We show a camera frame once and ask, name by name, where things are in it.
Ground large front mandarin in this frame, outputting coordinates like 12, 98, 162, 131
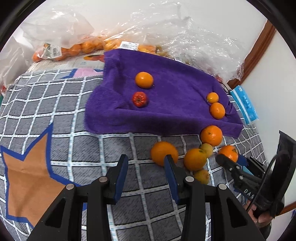
151, 141, 179, 167

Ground mandarin with green stem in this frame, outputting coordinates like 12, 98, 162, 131
218, 145, 239, 162

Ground small orange kumquat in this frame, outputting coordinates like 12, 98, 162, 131
209, 102, 225, 120

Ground small red fruit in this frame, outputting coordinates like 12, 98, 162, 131
132, 91, 149, 108

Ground small orange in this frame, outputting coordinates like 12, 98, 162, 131
206, 92, 219, 104

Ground person's right hand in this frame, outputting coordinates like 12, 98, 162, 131
244, 200, 275, 229

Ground oval orange kumquat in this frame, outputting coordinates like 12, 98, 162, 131
184, 148, 207, 171

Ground greenish kumquat front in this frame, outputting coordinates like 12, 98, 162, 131
194, 169, 210, 185

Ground yellowish green kumquat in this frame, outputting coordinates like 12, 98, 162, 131
200, 143, 213, 158

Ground mandarin beside stem mandarin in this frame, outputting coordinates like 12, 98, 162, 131
200, 126, 223, 147

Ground blue tissue pack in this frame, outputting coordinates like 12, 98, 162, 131
230, 85, 258, 125

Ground patterned grey bedspread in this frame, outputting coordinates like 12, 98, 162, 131
0, 68, 269, 241

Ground purple towel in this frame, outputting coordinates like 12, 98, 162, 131
84, 49, 243, 138

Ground mango printed box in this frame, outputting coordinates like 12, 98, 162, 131
27, 51, 104, 72

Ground bag of small oranges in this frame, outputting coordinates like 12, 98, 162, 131
101, 34, 176, 61

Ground clear crumpled plastic bags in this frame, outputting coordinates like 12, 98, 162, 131
129, 9, 246, 83

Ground bag of mandarins left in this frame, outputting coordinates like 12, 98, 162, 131
21, 8, 104, 62

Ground brown wooden door frame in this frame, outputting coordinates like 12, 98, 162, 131
227, 20, 276, 89

